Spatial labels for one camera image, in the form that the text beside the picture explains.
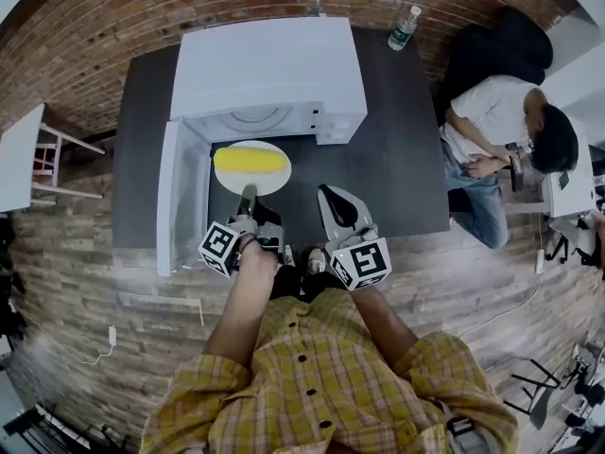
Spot white round plate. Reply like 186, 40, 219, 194
213, 139, 292, 197

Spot person's right forearm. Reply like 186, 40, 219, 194
349, 284, 420, 377

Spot person's left hand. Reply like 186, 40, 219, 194
239, 236, 280, 273

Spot white microwave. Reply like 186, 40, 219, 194
156, 16, 369, 279

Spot person's yellow plaid shirt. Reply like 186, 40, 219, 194
141, 288, 519, 454

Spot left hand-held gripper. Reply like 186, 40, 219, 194
197, 183, 287, 279

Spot clear bottle with green label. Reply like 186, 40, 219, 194
387, 6, 422, 51

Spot white desk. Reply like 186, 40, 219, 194
0, 103, 46, 215
543, 115, 599, 219

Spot black floor equipment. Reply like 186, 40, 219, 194
0, 402, 129, 454

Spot person's black trousers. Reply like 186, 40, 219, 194
271, 262, 351, 307

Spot black office chair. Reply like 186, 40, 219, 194
437, 7, 554, 127

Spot grey strap with buckle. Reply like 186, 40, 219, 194
439, 402, 493, 454

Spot yellow corn cob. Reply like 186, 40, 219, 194
212, 145, 291, 177

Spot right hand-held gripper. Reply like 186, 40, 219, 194
316, 184, 392, 292

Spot person's left forearm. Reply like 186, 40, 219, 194
202, 257, 280, 373

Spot white power strip with cable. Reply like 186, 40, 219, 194
458, 215, 547, 340

